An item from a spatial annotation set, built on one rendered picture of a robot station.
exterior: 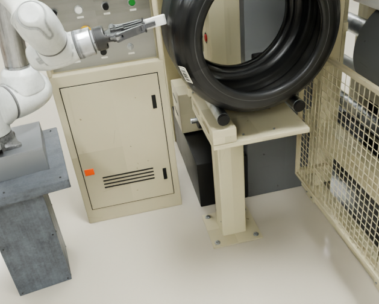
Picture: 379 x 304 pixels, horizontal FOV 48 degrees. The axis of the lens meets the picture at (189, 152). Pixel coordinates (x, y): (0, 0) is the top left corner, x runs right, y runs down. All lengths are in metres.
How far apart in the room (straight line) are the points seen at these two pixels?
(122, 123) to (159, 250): 0.69
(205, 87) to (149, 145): 0.94
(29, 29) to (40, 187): 0.74
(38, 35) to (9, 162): 0.74
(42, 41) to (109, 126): 1.02
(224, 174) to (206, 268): 0.48
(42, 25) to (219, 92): 0.58
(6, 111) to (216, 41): 0.89
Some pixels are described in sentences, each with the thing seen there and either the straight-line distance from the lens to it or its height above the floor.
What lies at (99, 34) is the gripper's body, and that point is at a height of 1.23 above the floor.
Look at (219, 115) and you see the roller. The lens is 1.48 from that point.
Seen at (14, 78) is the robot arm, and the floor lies 1.00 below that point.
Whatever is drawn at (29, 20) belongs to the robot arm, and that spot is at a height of 1.34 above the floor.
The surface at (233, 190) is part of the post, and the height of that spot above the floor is 0.30.
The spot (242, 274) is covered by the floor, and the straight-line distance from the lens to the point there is 2.14.
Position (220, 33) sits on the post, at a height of 1.09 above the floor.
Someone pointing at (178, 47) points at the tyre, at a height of 1.18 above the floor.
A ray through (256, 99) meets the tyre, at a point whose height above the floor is 0.96.
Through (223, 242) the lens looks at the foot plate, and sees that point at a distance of 2.27.
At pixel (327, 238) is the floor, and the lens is 2.35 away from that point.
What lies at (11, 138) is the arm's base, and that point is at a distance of 1.91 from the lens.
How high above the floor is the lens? 1.60
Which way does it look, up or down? 32 degrees down
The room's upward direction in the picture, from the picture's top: 6 degrees counter-clockwise
